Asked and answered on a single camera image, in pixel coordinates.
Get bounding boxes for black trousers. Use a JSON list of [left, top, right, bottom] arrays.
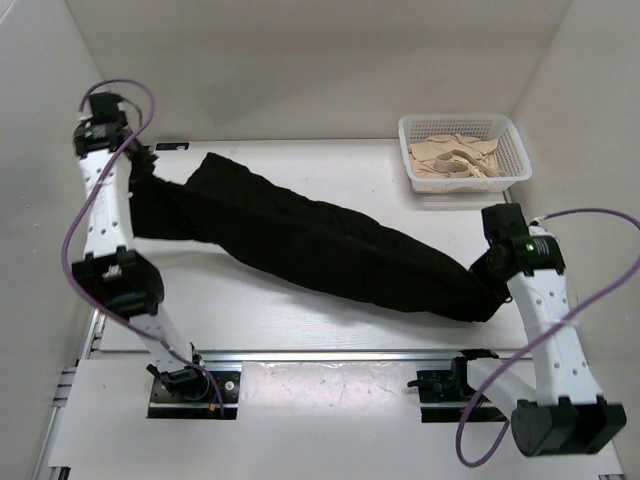
[[129, 153, 510, 323]]

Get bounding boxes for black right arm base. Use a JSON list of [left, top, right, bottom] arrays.
[[407, 370, 475, 424]]

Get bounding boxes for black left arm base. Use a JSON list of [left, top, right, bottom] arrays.
[[147, 364, 241, 420]]

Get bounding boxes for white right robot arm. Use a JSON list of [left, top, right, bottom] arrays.
[[449, 203, 639, 468]]

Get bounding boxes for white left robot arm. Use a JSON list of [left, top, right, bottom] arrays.
[[71, 92, 212, 402]]

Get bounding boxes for beige trousers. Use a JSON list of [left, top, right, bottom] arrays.
[[408, 134, 507, 179]]

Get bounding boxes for small black label plate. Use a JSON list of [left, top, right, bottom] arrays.
[[155, 142, 190, 151]]

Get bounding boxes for white plastic basket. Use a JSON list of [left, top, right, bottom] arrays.
[[398, 114, 532, 194]]

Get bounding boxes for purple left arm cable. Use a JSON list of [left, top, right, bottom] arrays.
[[61, 78, 226, 417]]

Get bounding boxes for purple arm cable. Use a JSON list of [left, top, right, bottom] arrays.
[[61, 78, 226, 417], [454, 207, 640, 467]]

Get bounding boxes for silver right aluminium rail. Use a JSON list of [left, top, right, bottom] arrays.
[[502, 188, 528, 212]]

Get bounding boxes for silver aluminium rail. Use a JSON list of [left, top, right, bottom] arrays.
[[194, 349, 536, 363], [79, 310, 107, 360], [502, 188, 528, 212]]

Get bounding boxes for silver left aluminium rail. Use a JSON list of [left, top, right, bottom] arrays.
[[79, 310, 107, 360]]

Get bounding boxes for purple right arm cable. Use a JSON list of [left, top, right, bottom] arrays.
[[454, 207, 640, 467]]

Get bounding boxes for silver front aluminium rail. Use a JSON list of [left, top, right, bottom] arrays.
[[194, 349, 536, 363]]

